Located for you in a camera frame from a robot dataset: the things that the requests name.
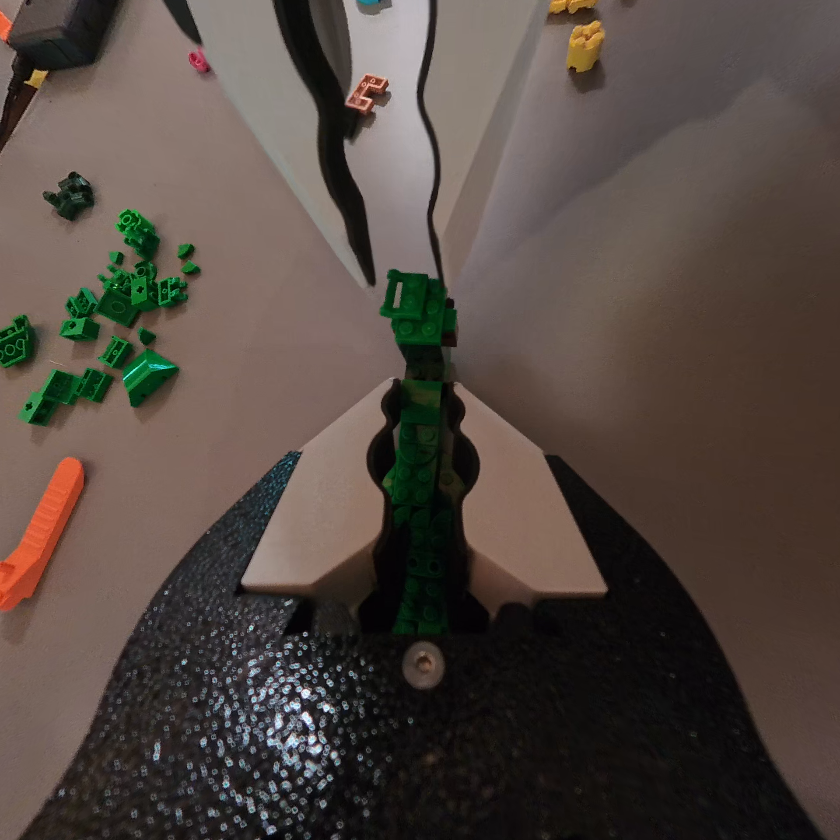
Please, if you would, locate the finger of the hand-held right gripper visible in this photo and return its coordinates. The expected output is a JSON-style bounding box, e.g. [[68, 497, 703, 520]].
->
[[418, 0, 550, 291], [164, 0, 377, 286]]

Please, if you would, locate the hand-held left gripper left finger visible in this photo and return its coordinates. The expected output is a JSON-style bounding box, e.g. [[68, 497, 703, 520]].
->
[[239, 377, 404, 618]]

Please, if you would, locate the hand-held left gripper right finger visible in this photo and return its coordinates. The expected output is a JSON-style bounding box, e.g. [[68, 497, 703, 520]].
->
[[449, 379, 609, 618]]

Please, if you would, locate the green toy brick assembly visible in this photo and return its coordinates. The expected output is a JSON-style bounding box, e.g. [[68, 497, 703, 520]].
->
[[387, 276, 475, 636]]

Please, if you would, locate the small green clip plate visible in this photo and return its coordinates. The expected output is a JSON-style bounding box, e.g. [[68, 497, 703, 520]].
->
[[381, 269, 431, 320]]

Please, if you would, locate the yellow round toy brick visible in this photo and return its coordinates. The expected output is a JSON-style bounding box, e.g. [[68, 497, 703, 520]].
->
[[566, 21, 606, 73]]

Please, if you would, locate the salmon angled toy plate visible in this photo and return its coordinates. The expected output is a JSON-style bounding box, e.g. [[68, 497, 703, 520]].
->
[[346, 73, 389, 114]]

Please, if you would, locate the dark grey box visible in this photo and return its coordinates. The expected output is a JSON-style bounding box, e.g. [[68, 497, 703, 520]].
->
[[7, 0, 122, 70]]

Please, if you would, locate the dark green toy brick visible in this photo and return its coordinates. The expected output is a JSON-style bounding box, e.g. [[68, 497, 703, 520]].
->
[[42, 172, 95, 221]]

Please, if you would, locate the orange brick separator tool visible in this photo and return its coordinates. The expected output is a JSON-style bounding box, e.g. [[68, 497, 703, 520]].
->
[[0, 456, 86, 613]]

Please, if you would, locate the pile of green bricks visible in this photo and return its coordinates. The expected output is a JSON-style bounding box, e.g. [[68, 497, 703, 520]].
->
[[0, 209, 202, 427]]

